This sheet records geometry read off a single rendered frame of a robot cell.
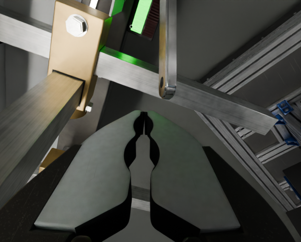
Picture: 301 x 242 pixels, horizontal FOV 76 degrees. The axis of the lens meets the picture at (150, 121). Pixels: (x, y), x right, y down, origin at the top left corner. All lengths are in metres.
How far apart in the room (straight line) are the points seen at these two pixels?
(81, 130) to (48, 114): 0.29
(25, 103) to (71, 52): 0.08
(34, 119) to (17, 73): 0.39
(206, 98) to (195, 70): 0.88
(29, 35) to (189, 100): 0.20
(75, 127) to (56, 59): 0.24
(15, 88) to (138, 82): 0.39
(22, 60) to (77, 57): 0.30
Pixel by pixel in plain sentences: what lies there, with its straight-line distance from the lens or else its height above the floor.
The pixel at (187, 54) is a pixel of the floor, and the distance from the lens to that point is 1.11.
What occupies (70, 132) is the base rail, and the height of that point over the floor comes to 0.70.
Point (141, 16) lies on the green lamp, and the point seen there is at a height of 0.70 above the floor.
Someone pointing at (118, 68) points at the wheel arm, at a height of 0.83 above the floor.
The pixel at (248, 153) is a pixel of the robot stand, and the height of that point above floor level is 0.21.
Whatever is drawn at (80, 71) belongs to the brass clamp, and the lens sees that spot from 0.25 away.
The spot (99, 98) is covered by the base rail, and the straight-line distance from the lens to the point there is 0.41.
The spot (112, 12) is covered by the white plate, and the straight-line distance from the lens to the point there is 0.26.
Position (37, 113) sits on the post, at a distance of 0.18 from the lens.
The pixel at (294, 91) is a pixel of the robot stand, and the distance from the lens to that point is 1.14.
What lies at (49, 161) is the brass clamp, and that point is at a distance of 0.38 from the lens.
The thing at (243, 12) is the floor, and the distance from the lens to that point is 1.15.
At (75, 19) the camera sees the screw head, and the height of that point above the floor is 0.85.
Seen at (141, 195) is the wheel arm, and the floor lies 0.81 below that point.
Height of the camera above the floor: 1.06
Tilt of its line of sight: 58 degrees down
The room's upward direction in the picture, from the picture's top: 180 degrees counter-clockwise
